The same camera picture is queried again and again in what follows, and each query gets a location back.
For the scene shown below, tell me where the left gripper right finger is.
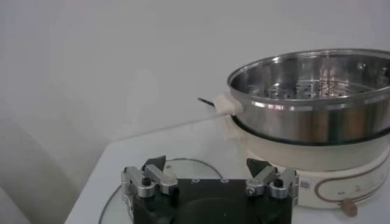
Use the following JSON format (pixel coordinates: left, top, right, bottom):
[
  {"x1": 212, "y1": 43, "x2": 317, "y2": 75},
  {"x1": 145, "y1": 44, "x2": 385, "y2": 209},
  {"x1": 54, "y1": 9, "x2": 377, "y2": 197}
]
[{"x1": 245, "y1": 158, "x2": 300, "y2": 200}]

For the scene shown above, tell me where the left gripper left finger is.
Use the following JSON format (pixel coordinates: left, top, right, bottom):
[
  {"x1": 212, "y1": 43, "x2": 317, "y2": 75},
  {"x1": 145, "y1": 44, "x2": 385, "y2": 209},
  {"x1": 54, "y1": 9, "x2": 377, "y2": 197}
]
[{"x1": 121, "y1": 155, "x2": 180, "y2": 201}]

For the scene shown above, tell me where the round glass pot lid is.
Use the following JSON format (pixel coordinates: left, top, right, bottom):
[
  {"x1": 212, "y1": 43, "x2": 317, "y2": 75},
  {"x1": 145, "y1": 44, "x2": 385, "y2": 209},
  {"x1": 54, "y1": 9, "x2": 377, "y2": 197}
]
[{"x1": 97, "y1": 157, "x2": 225, "y2": 224}]

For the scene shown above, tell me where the perforated steel steamer basket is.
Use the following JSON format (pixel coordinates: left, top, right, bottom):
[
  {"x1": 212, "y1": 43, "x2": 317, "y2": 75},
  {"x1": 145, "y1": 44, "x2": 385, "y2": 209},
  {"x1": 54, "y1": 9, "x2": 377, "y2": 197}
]
[{"x1": 213, "y1": 47, "x2": 390, "y2": 146}]

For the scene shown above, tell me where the cream electric cooker base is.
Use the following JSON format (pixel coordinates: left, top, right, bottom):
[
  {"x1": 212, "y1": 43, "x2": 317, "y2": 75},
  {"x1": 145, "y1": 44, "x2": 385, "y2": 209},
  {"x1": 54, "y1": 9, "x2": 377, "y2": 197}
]
[{"x1": 221, "y1": 118, "x2": 390, "y2": 217}]

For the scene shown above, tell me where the black cooker power cable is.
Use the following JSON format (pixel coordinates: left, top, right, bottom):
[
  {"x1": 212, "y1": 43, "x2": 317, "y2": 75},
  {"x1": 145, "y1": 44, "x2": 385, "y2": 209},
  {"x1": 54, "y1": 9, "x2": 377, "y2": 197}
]
[{"x1": 197, "y1": 97, "x2": 216, "y2": 108}]

